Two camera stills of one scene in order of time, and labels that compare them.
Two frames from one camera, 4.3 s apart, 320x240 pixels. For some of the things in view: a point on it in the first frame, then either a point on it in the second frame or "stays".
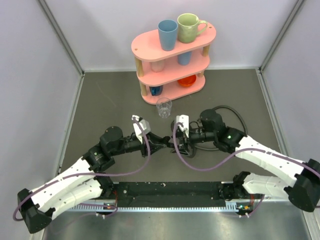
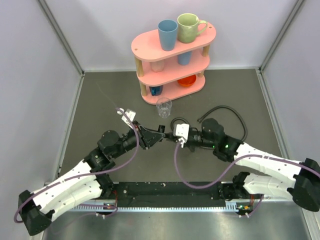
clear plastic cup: x=164 y=106 stays
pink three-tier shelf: x=165 y=75 stays
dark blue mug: x=156 y=90 stays
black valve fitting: x=166 y=139 to x=161 y=128
